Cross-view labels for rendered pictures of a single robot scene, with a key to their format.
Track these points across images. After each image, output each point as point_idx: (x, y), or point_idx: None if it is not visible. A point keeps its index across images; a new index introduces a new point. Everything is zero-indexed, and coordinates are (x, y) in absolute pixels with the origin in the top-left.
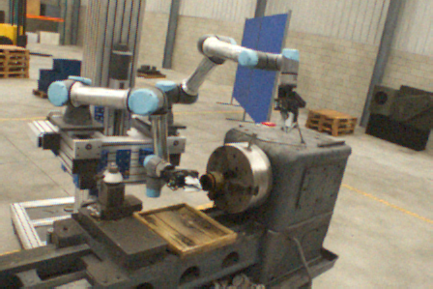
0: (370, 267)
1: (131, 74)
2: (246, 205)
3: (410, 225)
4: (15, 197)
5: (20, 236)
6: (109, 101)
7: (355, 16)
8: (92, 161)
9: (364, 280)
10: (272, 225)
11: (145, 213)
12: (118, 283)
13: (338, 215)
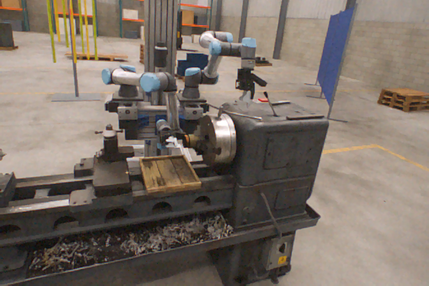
0: (393, 235)
1: (172, 63)
2: (213, 161)
3: None
4: (131, 142)
5: None
6: (132, 81)
7: None
8: (133, 122)
9: (380, 246)
10: (239, 180)
11: (149, 159)
12: (82, 205)
13: (377, 180)
